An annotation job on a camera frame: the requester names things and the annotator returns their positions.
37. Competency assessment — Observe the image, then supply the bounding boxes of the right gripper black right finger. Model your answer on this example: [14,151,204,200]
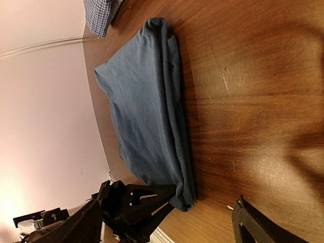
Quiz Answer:
[232,195,306,243]

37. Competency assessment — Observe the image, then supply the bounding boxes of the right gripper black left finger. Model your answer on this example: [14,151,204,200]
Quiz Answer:
[21,201,102,243]

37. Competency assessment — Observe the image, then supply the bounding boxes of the dark blue polo shirt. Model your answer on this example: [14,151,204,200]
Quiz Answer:
[94,18,196,212]

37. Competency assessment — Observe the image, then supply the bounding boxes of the blue checked folded shirt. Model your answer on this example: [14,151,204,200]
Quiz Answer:
[83,0,123,38]

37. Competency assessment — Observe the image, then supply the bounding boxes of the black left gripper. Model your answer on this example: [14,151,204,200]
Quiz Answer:
[92,180,176,240]

